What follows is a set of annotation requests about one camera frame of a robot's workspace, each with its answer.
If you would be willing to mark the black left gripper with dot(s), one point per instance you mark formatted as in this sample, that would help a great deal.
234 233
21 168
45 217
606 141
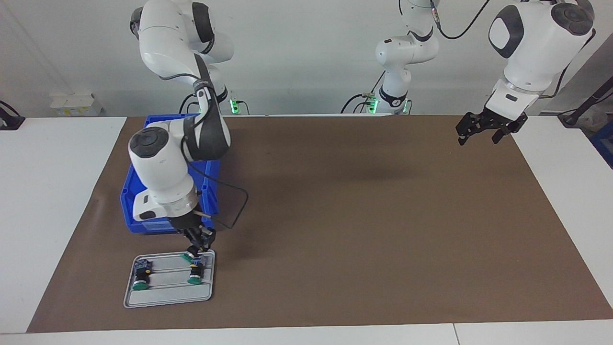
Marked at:
503 123

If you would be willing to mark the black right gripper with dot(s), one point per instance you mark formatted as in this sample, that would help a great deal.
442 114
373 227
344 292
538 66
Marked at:
194 230

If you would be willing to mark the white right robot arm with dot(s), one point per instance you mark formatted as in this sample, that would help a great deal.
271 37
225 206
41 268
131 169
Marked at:
163 163

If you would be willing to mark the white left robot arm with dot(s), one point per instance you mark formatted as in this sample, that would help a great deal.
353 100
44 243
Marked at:
531 48

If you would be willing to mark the blue plastic storage bin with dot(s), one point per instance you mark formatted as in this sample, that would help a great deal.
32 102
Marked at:
210 199

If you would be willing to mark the grey metal tray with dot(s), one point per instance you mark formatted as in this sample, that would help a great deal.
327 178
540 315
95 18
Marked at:
167 297

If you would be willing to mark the black stand pole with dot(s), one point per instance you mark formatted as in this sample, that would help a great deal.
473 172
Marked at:
572 117

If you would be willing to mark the blue crate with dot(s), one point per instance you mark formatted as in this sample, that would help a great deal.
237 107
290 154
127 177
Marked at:
606 143

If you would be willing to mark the green lit base connector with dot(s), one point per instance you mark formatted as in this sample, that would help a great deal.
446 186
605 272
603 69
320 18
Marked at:
371 103
233 105

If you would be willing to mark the brown table mat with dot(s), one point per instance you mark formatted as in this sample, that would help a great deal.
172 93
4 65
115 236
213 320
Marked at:
335 239

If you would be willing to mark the black clamp base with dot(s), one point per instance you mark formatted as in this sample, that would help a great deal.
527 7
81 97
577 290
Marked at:
9 122

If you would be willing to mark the white wall socket box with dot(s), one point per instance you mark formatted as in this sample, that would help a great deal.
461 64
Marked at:
72 103

